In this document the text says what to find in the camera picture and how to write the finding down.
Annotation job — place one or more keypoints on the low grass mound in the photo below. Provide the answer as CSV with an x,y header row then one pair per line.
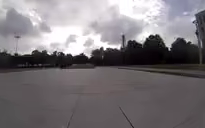
x,y
80,66

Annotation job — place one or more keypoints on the tall dark tower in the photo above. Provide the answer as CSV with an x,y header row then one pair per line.
x,y
123,41

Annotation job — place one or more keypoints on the grey concrete pavement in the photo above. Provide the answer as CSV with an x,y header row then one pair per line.
x,y
100,96

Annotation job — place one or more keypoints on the row of dark trees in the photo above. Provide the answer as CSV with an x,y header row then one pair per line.
x,y
150,50

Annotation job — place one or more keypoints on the grass strip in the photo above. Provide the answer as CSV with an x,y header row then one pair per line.
x,y
176,67

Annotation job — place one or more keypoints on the tall floodlight mast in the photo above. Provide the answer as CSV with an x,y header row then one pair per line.
x,y
16,43

